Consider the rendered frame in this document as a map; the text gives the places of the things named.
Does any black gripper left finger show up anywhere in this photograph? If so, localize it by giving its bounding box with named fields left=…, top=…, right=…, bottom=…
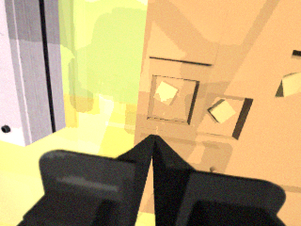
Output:
left=38, top=134, right=155, bottom=226

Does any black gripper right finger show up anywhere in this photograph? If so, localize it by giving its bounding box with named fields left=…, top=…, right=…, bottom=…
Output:
left=152, top=135, right=286, bottom=226

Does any tan square block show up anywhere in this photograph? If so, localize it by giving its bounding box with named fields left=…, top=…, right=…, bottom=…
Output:
left=153, top=81, right=177, bottom=105
left=275, top=73, right=301, bottom=98
left=207, top=99, right=236, bottom=124

